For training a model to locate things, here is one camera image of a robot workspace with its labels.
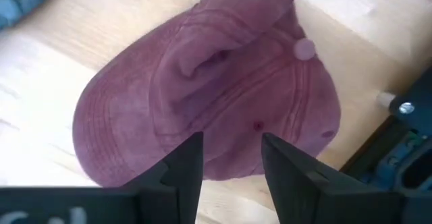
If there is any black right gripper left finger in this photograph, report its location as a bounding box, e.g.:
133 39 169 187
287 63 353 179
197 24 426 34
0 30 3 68
119 131 205 224

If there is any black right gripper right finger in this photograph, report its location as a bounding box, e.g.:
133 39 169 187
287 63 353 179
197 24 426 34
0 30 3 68
261 132 405 224

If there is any pink baseball cap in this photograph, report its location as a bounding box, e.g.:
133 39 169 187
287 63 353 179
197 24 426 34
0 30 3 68
71 0 342 189

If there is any black bracket with screw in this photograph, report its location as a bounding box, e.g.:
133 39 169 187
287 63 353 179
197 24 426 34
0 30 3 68
389 69 432 138

